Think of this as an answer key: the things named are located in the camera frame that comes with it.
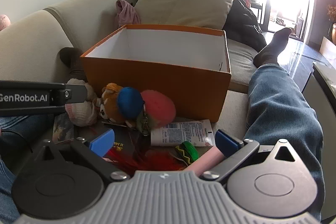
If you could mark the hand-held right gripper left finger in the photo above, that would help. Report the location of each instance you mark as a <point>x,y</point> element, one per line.
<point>102,144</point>

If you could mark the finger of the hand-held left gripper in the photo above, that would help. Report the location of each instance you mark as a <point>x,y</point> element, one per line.
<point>77,94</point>

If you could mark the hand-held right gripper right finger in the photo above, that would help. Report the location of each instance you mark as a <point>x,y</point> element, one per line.
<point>227,144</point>

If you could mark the white bunny plush toy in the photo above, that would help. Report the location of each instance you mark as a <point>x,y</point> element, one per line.
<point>81,113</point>

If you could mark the brown printed card pack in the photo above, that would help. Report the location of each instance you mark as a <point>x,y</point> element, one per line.
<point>63,129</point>

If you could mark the red feather toy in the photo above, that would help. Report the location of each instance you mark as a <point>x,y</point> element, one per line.
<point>147,163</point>

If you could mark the blue and orange plush toy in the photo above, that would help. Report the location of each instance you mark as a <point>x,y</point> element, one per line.
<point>130,102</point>

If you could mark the pink strawberry plush toy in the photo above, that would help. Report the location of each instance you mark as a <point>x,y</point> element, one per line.
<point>160,108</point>

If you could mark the orange cardboard box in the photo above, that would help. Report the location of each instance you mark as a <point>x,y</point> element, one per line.
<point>157,87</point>

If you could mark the pink stick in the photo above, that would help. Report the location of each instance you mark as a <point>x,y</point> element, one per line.
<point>202,161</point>

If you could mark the green object with yellow zigzag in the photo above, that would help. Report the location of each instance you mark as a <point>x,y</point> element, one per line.
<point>187,151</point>

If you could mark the beige sofa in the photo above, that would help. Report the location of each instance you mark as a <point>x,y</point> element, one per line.
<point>39,37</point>

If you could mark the pink plush item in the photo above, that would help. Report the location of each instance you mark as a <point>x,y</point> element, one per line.
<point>4,22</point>

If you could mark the pink cloth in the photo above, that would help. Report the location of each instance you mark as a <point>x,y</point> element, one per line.
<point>126,12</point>

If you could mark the dark grey sock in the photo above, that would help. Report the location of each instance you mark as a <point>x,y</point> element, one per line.
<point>270,50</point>

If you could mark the grey furniture edge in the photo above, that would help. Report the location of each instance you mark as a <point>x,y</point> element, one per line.
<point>325,87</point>

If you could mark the black bag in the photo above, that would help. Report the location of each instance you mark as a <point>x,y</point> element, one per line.
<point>244,24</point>

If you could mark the beige pillow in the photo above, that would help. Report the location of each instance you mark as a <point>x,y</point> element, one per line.
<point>183,1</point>

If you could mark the black side table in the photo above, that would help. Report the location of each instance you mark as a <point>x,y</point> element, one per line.
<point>258,5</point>

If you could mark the vase with dried flowers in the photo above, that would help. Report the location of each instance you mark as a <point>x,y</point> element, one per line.
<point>332,22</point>

